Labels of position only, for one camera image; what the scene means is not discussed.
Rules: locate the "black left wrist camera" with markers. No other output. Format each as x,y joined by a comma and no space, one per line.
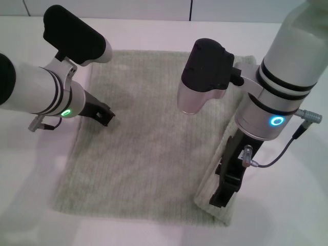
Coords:
74,33

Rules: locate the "light green ribbed towel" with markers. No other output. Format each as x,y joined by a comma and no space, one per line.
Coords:
148,153

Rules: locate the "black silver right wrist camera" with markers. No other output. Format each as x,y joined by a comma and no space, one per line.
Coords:
205,69

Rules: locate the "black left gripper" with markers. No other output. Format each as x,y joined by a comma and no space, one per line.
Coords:
98,111

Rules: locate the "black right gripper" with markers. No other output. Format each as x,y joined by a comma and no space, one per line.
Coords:
237,156

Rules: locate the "black vertical wall strip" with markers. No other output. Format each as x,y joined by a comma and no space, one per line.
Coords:
190,10

